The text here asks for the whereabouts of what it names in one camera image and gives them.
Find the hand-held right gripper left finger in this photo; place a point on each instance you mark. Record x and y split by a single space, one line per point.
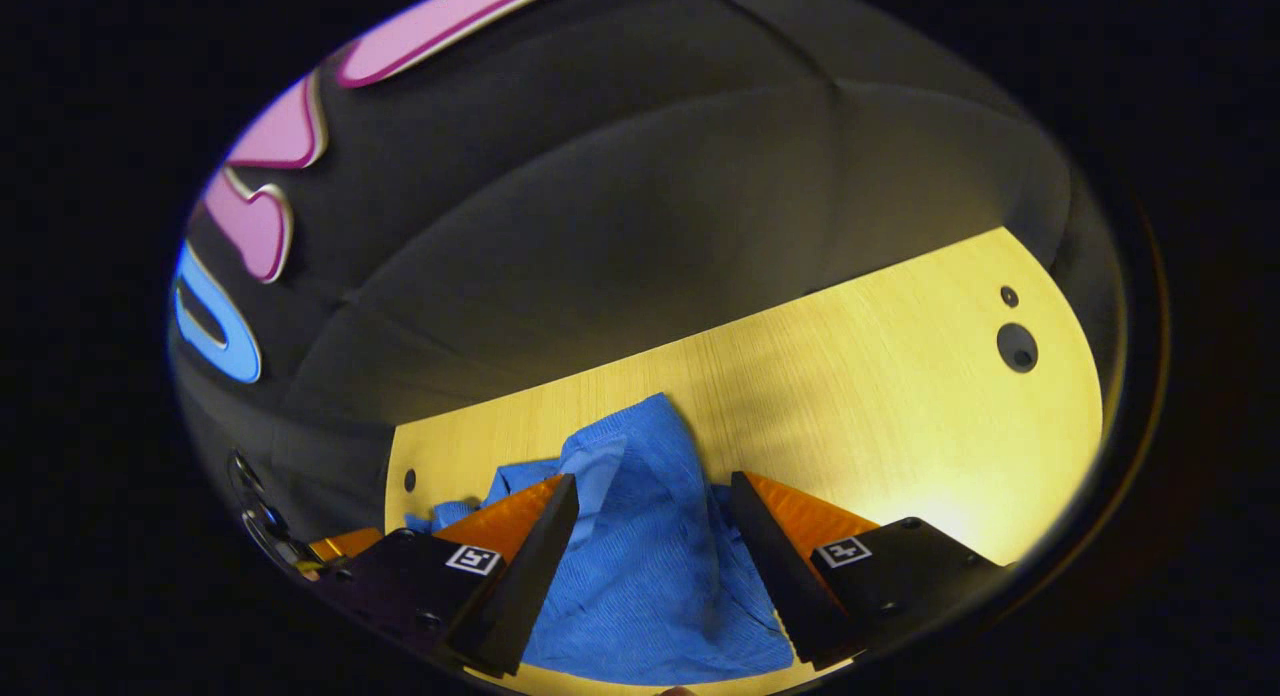
530 586

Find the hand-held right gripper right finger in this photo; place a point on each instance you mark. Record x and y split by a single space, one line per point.
775 571

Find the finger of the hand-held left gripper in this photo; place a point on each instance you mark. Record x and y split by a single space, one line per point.
345 544

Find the blue button shirt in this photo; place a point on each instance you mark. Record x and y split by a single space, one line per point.
650 576

